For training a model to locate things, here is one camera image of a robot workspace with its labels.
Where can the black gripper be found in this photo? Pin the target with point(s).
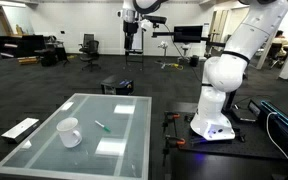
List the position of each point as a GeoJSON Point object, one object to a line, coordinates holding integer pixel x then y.
{"type": "Point", "coordinates": [130, 27]}

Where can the white pen with green cap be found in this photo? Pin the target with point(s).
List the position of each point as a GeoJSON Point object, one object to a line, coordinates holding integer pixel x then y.
{"type": "Point", "coordinates": [102, 126]}

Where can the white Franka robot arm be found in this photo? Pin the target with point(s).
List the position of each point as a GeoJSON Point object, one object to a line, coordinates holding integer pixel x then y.
{"type": "Point", "coordinates": [217, 73]}

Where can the white tripod stand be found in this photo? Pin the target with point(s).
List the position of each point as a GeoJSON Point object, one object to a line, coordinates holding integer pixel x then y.
{"type": "Point", "coordinates": [164, 46]}

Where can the black office chair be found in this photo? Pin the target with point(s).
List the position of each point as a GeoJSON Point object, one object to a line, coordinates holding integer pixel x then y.
{"type": "Point", "coordinates": [90, 53]}
{"type": "Point", "coordinates": [88, 37]}

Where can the black computer box blue lights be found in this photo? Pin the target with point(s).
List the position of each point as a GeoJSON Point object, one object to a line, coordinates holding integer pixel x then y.
{"type": "Point", "coordinates": [117, 86]}

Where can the black bin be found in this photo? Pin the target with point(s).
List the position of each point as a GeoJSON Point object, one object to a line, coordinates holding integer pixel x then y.
{"type": "Point", "coordinates": [194, 61]}

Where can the black stool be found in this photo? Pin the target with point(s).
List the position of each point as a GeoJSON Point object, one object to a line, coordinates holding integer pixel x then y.
{"type": "Point", "coordinates": [47, 55]}

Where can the yellow wooden boards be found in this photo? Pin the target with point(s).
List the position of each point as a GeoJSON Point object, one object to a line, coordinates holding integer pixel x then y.
{"type": "Point", "coordinates": [28, 60]}

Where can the black desk cabinet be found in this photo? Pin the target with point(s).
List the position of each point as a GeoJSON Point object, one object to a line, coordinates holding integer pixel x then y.
{"type": "Point", "coordinates": [20, 45]}

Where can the white ceramic mug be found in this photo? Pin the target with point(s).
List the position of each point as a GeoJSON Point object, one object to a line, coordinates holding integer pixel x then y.
{"type": "Point", "coordinates": [67, 133]}

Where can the black slanted pole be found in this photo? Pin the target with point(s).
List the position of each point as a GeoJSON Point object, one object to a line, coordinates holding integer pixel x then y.
{"type": "Point", "coordinates": [230, 100]}

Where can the small black flat box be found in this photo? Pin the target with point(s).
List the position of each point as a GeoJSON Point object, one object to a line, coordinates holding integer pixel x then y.
{"type": "Point", "coordinates": [244, 116]}

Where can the seated person yellow shirt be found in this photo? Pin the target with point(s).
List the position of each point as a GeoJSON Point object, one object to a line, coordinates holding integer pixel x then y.
{"type": "Point", "coordinates": [281, 41]}

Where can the black optical breadboard plate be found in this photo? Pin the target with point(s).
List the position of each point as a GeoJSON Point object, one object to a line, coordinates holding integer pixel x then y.
{"type": "Point", "coordinates": [250, 143]}

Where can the black controller box blue strip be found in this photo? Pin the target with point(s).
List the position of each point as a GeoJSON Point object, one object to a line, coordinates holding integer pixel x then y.
{"type": "Point", "coordinates": [280, 126]}

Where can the black frame stand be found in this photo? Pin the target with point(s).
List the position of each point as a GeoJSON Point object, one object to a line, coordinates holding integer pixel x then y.
{"type": "Point", "coordinates": [134, 51]}

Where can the black camera device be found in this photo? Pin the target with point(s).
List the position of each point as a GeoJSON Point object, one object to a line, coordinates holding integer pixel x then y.
{"type": "Point", "coordinates": [155, 19]}

